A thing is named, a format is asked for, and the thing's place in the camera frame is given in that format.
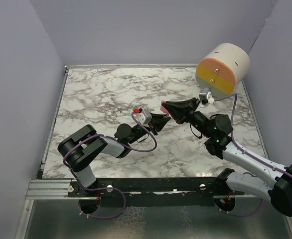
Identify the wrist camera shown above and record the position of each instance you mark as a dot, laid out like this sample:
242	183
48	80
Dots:
143	116
205	96

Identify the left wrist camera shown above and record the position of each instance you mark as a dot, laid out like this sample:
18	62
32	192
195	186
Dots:
143	116

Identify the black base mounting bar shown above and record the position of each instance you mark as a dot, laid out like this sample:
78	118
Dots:
153	192

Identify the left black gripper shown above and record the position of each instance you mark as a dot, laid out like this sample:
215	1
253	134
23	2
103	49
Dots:
158	122

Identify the cylindrical pastel drawer box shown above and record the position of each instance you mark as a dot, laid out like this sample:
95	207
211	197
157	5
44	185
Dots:
222	69

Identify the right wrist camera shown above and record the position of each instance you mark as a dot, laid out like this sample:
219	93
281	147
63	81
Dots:
205	96

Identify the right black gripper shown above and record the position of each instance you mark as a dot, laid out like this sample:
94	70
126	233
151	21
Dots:
183	110

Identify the aluminium table frame rail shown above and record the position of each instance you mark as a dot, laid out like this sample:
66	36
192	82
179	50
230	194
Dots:
28	203

